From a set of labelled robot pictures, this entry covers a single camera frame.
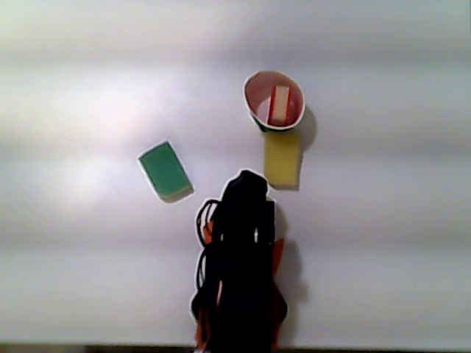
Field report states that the red white scrub sponge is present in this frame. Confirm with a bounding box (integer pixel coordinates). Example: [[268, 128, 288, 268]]
[[268, 84, 291, 125]]

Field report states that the yellow sponge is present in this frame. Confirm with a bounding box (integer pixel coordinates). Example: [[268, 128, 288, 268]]
[[263, 130, 303, 191]]

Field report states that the white paper cup green tape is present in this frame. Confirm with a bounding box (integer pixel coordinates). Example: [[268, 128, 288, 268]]
[[242, 69, 306, 133]]

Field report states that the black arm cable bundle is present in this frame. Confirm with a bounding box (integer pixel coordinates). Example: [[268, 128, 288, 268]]
[[194, 198, 222, 295]]

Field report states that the green white scrub sponge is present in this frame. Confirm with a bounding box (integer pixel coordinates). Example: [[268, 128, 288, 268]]
[[137, 140, 195, 204]]

